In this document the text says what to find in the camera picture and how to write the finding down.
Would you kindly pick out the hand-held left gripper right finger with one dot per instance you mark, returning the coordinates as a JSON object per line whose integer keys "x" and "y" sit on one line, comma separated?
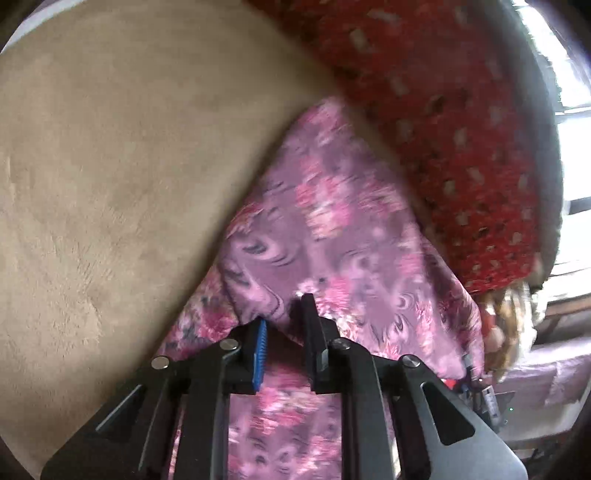
{"x": 315, "y": 344}

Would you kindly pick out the bright window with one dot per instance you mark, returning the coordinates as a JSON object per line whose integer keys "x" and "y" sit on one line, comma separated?
{"x": 572, "y": 69}

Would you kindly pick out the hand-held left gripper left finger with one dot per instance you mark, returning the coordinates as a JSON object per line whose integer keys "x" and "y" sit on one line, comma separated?
{"x": 260, "y": 355}

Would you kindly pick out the pale purple sheet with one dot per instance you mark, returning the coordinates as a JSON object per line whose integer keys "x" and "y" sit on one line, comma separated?
{"x": 545, "y": 378}

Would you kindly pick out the brown tasselled fringe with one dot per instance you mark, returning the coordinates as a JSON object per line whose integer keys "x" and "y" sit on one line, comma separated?
{"x": 508, "y": 323}

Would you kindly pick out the purple floral cloth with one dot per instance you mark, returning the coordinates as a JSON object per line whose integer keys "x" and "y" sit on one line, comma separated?
{"x": 346, "y": 230}

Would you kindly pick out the red patterned blanket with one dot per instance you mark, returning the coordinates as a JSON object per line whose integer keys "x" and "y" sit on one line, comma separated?
{"x": 438, "y": 115}

